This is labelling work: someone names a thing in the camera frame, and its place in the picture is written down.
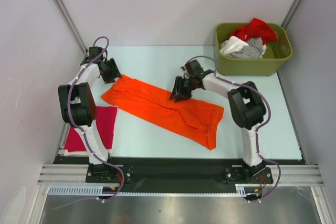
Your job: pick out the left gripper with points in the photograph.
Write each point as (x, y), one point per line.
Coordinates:
(115, 73)

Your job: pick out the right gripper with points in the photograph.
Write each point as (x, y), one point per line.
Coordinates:
(187, 95)

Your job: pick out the orange t-shirt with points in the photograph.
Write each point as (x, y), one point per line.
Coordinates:
(194, 119)

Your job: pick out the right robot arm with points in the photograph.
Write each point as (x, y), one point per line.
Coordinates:
(246, 106)

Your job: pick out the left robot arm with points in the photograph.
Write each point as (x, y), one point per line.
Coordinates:
(79, 110)

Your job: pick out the folded magenta t-shirt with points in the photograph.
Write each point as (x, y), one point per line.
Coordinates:
(106, 118)

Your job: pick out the white t-shirt in bin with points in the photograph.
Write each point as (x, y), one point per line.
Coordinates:
(233, 44)

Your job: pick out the grey t-shirt in bin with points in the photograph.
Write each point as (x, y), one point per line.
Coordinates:
(255, 50)

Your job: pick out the red t-shirt in bin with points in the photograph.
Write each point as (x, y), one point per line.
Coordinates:
(255, 29)

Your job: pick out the olive green plastic bin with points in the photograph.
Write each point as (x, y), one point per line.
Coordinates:
(275, 56)

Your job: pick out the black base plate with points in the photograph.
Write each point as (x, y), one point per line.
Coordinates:
(176, 175)

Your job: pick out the left aluminium corner post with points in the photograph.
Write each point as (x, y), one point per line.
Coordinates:
(71, 25)

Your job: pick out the aluminium frame rail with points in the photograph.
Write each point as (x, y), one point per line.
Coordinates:
(75, 174)

